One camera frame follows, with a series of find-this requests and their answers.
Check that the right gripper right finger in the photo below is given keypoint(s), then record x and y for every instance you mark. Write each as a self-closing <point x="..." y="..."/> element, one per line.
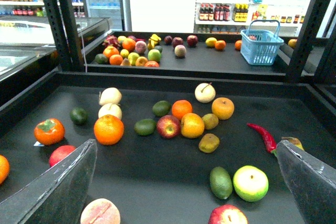
<point x="311" y="182"/>

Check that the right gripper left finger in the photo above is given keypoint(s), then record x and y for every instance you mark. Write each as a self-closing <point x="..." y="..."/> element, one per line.
<point x="58" y="195"/>

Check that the white grocery shelf right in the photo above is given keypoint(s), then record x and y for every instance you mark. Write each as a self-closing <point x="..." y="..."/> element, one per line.
<point x="232" y="16"/>

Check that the peach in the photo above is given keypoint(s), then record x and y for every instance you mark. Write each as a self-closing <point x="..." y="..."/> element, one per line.
<point x="100" y="211"/>

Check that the yellow green pear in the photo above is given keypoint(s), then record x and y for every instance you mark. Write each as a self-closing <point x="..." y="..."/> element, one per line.
<point x="295" y="141"/>

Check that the red fruit left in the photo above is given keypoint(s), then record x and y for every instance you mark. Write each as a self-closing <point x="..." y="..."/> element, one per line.
<point x="60" y="153"/>

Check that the red chili pepper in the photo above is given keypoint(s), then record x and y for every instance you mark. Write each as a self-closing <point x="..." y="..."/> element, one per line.
<point x="268" y="139"/>

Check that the green apple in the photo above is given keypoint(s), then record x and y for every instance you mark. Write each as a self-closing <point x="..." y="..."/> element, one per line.
<point x="250" y="183"/>

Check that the orange at left edge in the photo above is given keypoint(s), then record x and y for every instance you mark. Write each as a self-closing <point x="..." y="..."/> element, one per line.
<point x="4" y="168"/>

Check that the orange persimmon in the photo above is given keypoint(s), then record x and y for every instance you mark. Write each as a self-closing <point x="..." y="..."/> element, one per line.
<point x="49" y="132"/>

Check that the green avocado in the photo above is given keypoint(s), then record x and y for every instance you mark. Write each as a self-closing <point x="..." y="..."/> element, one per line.
<point x="220" y="183"/>
<point x="79" y="116"/>

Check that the large orange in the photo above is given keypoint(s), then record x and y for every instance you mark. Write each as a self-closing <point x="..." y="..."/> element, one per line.
<point x="108" y="130"/>

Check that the red apple front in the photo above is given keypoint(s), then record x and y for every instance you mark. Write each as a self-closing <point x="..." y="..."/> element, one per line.
<point x="227" y="214"/>

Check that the red apple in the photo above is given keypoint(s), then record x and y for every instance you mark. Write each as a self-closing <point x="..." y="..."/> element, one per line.
<point x="168" y="126"/>
<point x="227" y="214"/>

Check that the green avocado right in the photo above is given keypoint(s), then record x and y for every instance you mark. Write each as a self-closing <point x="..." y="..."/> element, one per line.
<point x="220" y="183"/>

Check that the white pear front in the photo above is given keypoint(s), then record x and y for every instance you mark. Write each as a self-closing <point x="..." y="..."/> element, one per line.
<point x="110" y="109"/>

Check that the brown kiwi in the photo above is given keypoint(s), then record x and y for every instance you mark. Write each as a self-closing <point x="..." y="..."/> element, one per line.
<point x="209" y="143"/>

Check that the green lime front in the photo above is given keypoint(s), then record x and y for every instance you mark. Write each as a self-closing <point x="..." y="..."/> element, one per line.
<point x="145" y="127"/>

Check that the white pear left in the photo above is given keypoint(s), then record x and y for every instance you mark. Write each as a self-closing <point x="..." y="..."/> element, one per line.
<point x="110" y="95"/>

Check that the olive green kiwi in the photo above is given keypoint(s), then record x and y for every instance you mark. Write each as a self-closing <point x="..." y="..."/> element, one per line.
<point x="210" y="121"/>

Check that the dark green lime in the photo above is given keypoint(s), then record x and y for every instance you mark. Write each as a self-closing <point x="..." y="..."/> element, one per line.
<point x="161" y="108"/>

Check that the white pear with stem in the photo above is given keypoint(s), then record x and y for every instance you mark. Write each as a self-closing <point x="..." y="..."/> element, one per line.
<point x="205" y="92"/>

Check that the blue shopping basket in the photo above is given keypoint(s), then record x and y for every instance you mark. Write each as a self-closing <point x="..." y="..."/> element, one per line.
<point x="260" y="47"/>

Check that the orange mandarin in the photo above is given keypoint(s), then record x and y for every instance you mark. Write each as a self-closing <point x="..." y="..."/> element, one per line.
<point x="180" y="108"/>

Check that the far fruit pile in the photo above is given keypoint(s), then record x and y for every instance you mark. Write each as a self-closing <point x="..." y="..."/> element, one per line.
<point x="203" y="58"/>

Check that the glass freezer chest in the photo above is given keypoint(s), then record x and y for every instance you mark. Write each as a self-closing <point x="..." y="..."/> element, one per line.
<point x="26" y="37"/>

